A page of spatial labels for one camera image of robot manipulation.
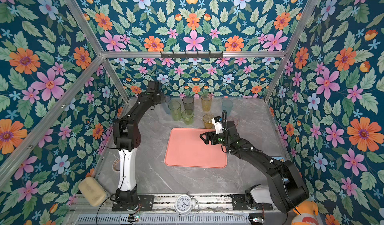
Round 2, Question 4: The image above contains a tall yellow glass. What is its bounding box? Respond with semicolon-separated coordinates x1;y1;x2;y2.
201;93;213;113

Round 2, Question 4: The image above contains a clear blue tall glass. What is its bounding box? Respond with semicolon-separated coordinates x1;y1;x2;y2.
162;95;171;115

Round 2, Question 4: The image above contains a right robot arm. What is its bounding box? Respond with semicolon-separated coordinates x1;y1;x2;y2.
200;121;309;213

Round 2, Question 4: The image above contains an orange plush toy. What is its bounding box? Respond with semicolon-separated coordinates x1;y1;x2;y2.
291;201;319;225

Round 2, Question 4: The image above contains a short green glass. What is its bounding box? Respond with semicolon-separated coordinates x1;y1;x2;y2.
182;109;194;125

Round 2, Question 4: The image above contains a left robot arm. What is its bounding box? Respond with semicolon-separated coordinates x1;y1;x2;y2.
112;81;164;212

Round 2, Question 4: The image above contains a short yellow glass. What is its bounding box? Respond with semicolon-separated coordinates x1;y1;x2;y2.
203;114;215;129

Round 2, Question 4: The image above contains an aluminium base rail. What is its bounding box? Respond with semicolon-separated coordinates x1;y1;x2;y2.
63;193;290;225

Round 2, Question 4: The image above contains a white alarm clock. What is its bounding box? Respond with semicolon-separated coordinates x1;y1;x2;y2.
175;194;193;216

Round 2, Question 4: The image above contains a pink plastic tray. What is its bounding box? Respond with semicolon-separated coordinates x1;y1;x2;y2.
164;128;227;169

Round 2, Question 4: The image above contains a teal frosted glass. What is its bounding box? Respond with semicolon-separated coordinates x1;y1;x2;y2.
222;98;234;116

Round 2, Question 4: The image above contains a tall grey smoky glass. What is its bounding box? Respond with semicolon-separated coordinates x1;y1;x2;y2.
182;96;195;111

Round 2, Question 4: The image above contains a tall green glass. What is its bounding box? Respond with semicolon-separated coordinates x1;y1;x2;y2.
168;101;182;121

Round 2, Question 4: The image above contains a black hook rail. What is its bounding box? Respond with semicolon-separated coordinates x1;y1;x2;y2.
160;51;224;59

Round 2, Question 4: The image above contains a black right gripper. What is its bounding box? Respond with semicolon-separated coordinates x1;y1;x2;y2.
200;130;231;147

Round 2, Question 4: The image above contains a beige sponge block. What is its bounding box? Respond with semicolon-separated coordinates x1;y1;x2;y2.
79;177;109;207

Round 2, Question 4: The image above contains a short pink glass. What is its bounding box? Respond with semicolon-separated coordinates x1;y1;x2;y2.
229;117;239;127

